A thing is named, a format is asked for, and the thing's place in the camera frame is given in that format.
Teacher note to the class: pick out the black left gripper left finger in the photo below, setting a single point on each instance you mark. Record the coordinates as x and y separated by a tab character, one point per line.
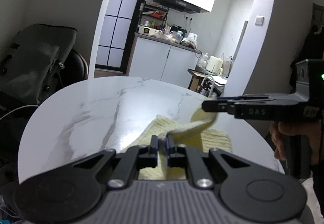
132	161

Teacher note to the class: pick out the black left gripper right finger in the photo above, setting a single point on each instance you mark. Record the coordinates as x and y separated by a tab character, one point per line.
189	159

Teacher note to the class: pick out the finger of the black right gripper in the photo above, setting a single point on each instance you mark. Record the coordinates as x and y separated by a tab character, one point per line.
263	109
249	97

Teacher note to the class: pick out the yellow-green ribbed towel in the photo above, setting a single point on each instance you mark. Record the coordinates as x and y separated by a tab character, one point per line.
199	133

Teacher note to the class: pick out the person's right hand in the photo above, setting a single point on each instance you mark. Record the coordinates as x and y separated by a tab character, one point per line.
312	131

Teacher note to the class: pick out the cream electric kettle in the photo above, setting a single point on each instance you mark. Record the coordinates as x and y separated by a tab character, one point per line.
214	65

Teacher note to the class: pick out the wooden side cart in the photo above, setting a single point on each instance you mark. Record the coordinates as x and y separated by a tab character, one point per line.
197	77

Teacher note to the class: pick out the white electric kettle on counter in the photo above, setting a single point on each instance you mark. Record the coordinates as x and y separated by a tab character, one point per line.
192	36

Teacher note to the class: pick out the white lower kitchen cabinet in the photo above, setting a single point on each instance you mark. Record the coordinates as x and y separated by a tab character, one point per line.
160	60

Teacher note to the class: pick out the dark wooden chair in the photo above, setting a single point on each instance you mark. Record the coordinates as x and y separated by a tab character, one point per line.
75	69

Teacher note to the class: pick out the black spice rack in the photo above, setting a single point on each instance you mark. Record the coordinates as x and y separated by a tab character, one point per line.
153	15

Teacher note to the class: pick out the black range hood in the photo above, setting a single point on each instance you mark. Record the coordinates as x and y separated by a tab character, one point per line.
179	5

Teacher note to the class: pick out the white small countertop appliance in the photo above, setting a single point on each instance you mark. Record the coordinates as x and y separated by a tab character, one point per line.
145	30

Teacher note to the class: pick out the dark green backpack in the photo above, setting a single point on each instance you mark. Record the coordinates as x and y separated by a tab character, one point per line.
30	68

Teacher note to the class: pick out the black-framed glass door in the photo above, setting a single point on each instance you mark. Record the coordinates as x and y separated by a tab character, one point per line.
117	35

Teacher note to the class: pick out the white wall light switch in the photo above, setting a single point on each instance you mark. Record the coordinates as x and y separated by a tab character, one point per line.
259	20

